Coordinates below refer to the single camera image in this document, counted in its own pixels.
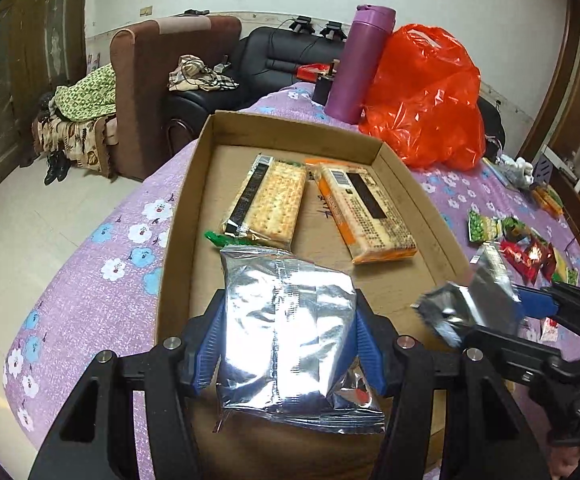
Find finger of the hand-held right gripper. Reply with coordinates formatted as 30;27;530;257
512;280;580;333
462;322;566;376

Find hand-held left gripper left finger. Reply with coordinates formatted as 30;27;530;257
29;287;228;480

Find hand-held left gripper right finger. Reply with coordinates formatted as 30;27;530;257
352;290;548;480

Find silver foil snack packet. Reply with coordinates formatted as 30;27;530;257
214;245;387;433
411;247;523;348

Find green pea snack packet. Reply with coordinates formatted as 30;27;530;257
467;210;501;243

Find cardboard box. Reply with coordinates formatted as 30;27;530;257
152;110;476;480

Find orange cracker packet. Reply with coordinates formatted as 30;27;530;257
304;157;418;266
530;185;566;218

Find cracker packet green ends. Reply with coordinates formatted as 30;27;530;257
205;154;308;251

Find yellow green snack packet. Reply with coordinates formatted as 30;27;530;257
552;247;580;286

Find green triangular snack packet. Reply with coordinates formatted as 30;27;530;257
500;216;533;241

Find white glove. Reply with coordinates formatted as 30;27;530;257
500;156;536;188

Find red plastic bag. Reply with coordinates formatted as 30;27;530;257
359;24;486;171

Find black boots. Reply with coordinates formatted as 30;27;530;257
44;152;73;186

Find wooden door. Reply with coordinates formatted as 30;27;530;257
515;0;580;171

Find brown patterned blanket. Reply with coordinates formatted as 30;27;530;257
34;110;121;176

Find small black device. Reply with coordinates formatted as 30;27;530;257
312;75;338;106

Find brown armchair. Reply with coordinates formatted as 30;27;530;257
109;15;243;181

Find plaid cloth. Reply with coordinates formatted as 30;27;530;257
169;55;241;93

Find red plastic object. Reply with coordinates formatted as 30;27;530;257
297;62;338;83

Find green patterned blanket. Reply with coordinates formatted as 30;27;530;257
52;65;118;122

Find purple thermos bottle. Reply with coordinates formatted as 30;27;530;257
324;4;397;125

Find black leather sofa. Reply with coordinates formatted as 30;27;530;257
162;25;506;158

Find wooden cabinet doors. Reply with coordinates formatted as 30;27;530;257
0;0;91;216

